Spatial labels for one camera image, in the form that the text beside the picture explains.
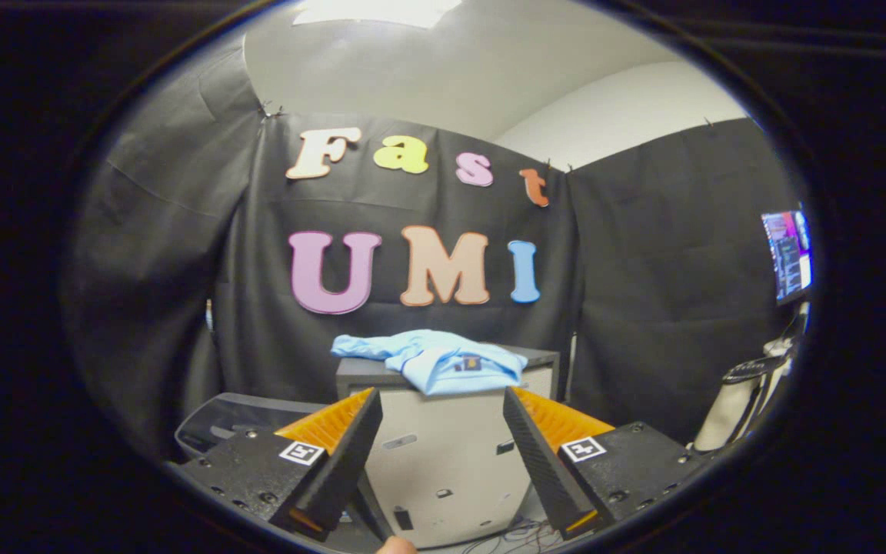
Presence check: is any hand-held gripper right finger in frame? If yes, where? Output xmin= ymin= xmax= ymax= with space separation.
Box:
xmin=503 ymin=386 xmax=711 ymax=541

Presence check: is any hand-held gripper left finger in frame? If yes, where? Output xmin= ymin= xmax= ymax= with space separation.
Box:
xmin=168 ymin=387 xmax=384 ymax=542

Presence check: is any grey washing machine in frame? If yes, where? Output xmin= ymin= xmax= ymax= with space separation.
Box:
xmin=175 ymin=392 xmax=394 ymax=549

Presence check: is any light blue shirt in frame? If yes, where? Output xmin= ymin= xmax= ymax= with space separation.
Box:
xmin=331 ymin=329 xmax=528 ymax=397

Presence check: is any white cabinet with dark top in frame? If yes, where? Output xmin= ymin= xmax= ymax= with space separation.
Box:
xmin=335 ymin=346 xmax=561 ymax=549

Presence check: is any white and black chair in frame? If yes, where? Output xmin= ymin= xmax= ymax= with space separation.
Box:
xmin=693 ymin=339 xmax=805 ymax=453

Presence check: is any black backdrop cloth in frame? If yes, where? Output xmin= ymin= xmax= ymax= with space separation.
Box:
xmin=62 ymin=46 xmax=805 ymax=462

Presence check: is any computer monitor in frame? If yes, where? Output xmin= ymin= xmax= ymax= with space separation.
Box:
xmin=761 ymin=208 xmax=813 ymax=305

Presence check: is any tangle of floor cables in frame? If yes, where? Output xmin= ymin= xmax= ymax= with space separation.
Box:
xmin=462 ymin=517 xmax=567 ymax=554

